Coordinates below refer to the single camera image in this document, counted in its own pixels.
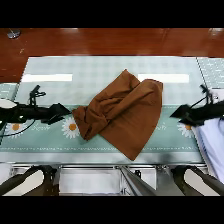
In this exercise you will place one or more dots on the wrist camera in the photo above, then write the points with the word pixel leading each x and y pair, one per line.
pixel 34 91
pixel 206 91

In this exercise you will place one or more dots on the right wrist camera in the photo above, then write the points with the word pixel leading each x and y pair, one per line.
pixel 206 91

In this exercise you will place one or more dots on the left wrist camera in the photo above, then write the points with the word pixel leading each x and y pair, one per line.
pixel 34 91

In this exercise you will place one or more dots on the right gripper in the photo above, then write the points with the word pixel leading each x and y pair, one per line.
pixel 186 115

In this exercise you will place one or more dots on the brown garment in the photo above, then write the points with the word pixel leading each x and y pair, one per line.
pixel 126 113

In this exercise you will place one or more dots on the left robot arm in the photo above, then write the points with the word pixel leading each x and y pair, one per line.
pixel 20 113

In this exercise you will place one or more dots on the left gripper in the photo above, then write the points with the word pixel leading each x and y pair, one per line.
pixel 55 112

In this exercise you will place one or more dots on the silver frame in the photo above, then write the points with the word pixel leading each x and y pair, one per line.
pixel 100 176

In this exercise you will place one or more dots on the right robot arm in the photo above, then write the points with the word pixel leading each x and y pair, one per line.
pixel 211 111

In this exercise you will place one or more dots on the pale lavender garment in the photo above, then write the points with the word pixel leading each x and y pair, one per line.
pixel 213 146

